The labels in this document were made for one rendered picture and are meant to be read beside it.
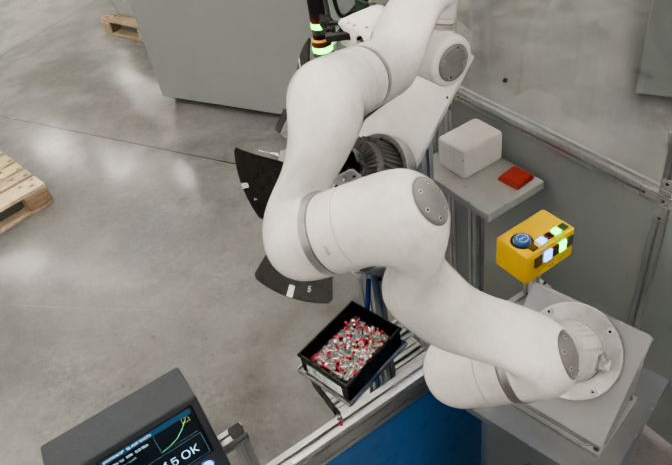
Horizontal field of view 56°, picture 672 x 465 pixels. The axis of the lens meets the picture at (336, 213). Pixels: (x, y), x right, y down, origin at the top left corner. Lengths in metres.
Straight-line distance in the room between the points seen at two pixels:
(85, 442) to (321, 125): 0.71
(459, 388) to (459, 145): 1.19
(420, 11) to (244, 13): 3.03
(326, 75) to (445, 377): 0.50
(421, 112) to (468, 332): 1.01
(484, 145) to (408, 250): 1.43
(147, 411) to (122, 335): 1.97
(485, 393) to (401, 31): 0.54
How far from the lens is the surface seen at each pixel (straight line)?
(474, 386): 0.98
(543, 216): 1.64
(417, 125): 1.77
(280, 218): 0.74
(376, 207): 0.66
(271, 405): 2.64
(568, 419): 1.38
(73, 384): 3.06
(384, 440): 1.70
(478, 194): 2.04
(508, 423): 1.43
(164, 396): 1.18
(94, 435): 1.20
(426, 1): 0.98
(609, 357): 1.34
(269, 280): 1.71
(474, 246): 2.31
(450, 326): 0.83
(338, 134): 0.72
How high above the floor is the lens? 2.14
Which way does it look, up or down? 40 degrees down
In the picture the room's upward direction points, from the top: 11 degrees counter-clockwise
